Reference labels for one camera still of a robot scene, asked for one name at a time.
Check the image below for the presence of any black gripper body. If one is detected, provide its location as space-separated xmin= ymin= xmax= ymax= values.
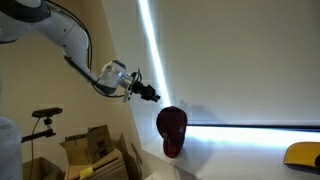
xmin=132 ymin=80 xmax=154 ymax=100

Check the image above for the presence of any maroon baseball cap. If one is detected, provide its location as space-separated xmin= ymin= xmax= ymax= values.
xmin=155 ymin=105 xmax=188 ymax=159

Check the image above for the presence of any yellow and black cap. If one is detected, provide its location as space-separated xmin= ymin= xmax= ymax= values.
xmin=283 ymin=141 xmax=320 ymax=169

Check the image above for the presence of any open brown cardboard box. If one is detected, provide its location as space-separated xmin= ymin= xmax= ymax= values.
xmin=59 ymin=124 xmax=115 ymax=166

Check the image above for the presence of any flattened cardboard box stack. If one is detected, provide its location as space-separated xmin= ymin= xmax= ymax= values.
xmin=64 ymin=148 xmax=129 ymax=180

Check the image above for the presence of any yellow sticky note pad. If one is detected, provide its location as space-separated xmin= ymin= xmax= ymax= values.
xmin=79 ymin=166 xmax=95 ymax=179

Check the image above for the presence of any low brown cardboard box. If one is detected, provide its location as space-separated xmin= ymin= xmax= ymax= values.
xmin=21 ymin=156 xmax=66 ymax=180

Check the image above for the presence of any pale bluish white rounded object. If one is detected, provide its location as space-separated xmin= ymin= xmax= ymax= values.
xmin=0 ymin=114 xmax=24 ymax=180

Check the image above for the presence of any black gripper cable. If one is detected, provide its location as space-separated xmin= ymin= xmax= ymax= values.
xmin=131 ymin=68 xmax=144 ymax=88

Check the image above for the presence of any white wrist camera mount plate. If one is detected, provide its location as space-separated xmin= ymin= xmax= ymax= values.
xmin=122 ymin=71 xmax=143 ymax=103

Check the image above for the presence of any black stereo camera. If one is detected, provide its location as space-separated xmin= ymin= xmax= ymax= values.
xmin=31 ymin=106 xmax=64 ymax=119

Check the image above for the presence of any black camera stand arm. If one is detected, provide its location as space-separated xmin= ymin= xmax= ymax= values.
xmin=20 ymin=116 xmax=57 ymax=144

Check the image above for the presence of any thin black camera cable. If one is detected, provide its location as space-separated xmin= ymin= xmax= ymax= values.
xmin=28 ymin=117 xmax=41 ymax=180

